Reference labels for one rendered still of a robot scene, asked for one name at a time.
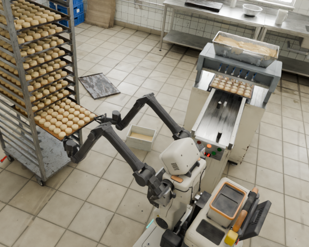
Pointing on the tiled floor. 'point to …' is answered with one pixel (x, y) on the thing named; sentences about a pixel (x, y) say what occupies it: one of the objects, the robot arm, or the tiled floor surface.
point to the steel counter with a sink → (307, 34)
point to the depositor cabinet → (249, 121)
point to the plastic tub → (140, 137)
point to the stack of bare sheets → (98, 86)
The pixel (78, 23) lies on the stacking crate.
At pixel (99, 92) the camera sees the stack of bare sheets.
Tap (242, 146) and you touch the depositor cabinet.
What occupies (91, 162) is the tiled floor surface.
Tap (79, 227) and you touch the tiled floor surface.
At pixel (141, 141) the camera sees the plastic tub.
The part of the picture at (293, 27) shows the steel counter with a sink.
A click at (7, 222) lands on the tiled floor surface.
